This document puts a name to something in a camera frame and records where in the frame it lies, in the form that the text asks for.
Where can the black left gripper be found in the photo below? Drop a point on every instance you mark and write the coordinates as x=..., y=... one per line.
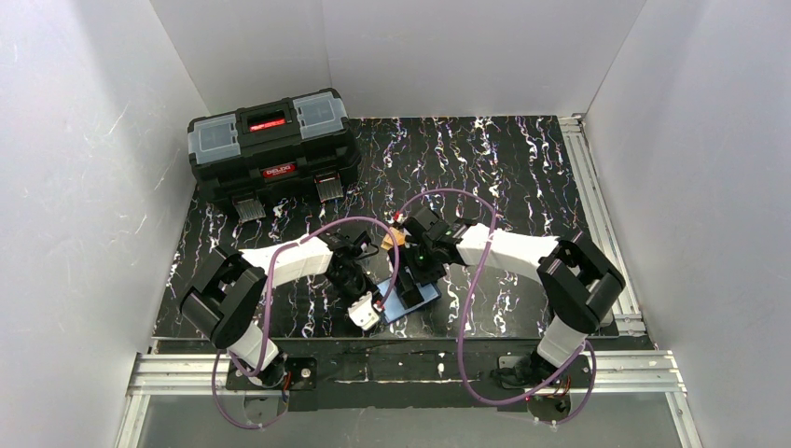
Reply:
x=356, y=290

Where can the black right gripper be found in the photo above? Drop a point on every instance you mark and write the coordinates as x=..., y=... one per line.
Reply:
x=414, y=279

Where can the navy blue card holder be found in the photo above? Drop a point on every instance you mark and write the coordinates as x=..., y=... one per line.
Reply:
x=396, y=306

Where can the orange credit card stack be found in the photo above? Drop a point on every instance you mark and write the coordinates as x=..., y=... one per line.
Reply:
x=393, y=238

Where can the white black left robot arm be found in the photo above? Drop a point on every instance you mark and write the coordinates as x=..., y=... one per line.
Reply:
x=222, y=297

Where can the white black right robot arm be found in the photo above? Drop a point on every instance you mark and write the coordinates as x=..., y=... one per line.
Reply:
x=580, y=282

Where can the black red toolbox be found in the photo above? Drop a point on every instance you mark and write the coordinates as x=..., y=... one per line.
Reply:
x=289, y=147

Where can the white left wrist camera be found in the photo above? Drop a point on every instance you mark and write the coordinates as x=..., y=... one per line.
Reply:
x=363, y=312

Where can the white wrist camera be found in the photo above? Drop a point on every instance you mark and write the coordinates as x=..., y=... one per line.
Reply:
x=410, y=226
x=363, y=312

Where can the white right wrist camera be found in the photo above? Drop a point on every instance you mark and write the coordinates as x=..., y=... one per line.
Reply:
x=410, y=226

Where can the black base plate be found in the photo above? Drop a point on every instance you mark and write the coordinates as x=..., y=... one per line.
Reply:
x=351, y=373

